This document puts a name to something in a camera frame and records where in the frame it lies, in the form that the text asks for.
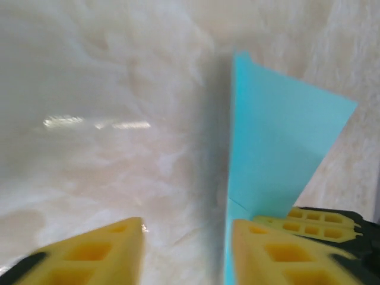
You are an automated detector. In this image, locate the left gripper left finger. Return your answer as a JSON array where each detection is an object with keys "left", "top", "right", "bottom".
[{"left": 0, "top": 217, "right": 145, "bottom": 285}]

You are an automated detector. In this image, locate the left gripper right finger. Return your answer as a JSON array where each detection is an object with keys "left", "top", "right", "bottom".
[{"left": 231, "top": 218, "right": 366, "bottom": 285}]

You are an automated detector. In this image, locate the teal paper sheet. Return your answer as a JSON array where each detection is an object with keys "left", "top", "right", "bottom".
[{"left": 224, "top": 50, "right": 359, "bottom": 285}]

